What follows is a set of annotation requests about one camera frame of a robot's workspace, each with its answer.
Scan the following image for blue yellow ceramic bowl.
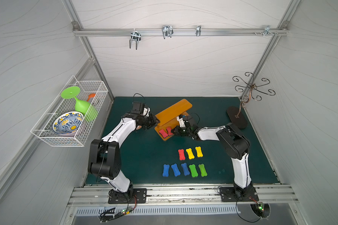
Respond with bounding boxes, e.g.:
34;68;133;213
52;111;84;135

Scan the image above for white wire basket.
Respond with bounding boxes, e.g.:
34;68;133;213
31;76;108;147

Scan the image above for wooden two-tier shelf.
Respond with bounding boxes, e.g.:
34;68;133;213
155;99;192;141

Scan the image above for aluminium top rail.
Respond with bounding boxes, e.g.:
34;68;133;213
73;27;290;37

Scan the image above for orange utensil in basket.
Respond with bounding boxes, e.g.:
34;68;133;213
87;93;96;102

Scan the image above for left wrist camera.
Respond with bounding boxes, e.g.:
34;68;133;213
130;101;150;116

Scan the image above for green plastic goblet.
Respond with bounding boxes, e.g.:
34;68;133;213
61;86;98;122

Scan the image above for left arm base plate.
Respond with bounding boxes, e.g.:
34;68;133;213
108;188;147;204

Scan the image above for metal double hook left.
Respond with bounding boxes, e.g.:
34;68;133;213
129;31;141;50

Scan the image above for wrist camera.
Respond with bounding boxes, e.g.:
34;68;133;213
130;101;150;116
177;114;196;128

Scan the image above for base cable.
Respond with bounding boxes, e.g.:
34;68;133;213
99;191;138;223
216;183;267;224

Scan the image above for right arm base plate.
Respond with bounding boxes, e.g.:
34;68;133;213
217;186;260;203

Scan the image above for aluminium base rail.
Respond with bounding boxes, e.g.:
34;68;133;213
67;183;299;207

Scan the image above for white vent strip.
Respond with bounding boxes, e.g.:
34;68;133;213
75;204;241;217

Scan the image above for green eraser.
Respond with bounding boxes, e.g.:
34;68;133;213
198;164;207;177
189;164;199;178

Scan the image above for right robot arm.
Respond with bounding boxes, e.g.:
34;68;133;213
172;122;253;196

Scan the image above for copper wire hanger stand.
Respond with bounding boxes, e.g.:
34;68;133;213
226;76;276;129

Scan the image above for blue eraser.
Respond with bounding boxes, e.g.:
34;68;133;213
162;164;170;177
181;163;190;176
171;164;181;177

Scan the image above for red eraser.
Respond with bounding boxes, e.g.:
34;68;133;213
178;149;186;161
159;129;169;139
166;127;174;136

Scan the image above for left base cable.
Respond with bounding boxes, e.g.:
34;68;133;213
99;191;138;223

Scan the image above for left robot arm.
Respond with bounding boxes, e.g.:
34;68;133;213
87;101;160;198

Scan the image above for metal hook right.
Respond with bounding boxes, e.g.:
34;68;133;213
253;25;277;37

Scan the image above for metal hook middle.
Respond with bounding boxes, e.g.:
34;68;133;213
161;25;174;39

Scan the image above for small metal hook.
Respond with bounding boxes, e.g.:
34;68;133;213
196;25;201;37

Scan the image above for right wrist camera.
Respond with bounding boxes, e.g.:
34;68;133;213
177;114;196;128

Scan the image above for yellow eraser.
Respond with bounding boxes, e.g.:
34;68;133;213
195;146;203;157
186;148;195;160

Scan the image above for right base cable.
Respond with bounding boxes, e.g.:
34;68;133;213
216;183;267;224

